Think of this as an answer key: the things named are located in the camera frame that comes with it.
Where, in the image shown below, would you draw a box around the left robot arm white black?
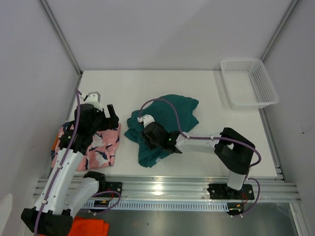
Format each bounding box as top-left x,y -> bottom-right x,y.
21,102 -> 119,236

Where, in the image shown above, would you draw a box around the teal green shorts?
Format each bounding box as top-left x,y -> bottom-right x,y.
125,94 -> 199,168

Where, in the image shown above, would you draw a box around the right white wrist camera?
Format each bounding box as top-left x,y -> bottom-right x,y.
137,115 -> 155,128

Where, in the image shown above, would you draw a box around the white plastic basket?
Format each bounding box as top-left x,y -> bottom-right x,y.
220,58 -> 279,110

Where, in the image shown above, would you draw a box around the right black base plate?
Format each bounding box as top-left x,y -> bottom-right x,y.
207,183 -> 254,200

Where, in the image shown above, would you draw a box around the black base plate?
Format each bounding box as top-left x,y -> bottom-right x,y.
207,183 -> 254,200
98,182 -> 123,198

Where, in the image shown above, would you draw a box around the patterned orange blue shorts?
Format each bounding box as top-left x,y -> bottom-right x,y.
51,136 -> 60,160

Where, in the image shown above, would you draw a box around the pink patterned shorts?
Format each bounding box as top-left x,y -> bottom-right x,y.
50,120 -> 122,172

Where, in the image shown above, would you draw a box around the aluminium mounting rail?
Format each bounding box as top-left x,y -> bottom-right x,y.
106,176 -> 301,203

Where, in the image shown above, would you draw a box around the folded orange shorts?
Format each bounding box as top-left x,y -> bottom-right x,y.
68,216 -> 109,236

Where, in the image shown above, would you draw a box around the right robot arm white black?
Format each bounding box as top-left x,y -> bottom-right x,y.
142,122 -> 255,199

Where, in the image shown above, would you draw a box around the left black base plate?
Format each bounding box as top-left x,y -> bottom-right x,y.
98,182 -> 123,198

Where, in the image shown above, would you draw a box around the white slotted cable duct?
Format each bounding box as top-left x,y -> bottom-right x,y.
82,200 -> 228,212

